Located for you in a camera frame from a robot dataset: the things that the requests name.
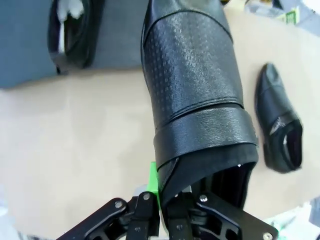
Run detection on black leather dress shoe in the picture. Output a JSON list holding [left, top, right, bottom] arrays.
[[46, 0, 102, 75], [140, 0, 260, 213], [254, 62, 304, 175]]

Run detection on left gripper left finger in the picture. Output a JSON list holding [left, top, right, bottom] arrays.
[[56, 161, 161, 240]]

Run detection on white paper shoe stuffing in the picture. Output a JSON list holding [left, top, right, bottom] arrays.
[[56, 0, 85, 20]]

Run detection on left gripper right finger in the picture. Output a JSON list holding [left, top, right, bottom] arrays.
[[164, 189, 280, 240]]

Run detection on yellow green snack bag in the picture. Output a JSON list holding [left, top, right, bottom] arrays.
[[279, 6, 300, 26]]

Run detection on black metal shoe stand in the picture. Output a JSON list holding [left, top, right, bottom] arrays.
[[0, 0, 148, 90]]

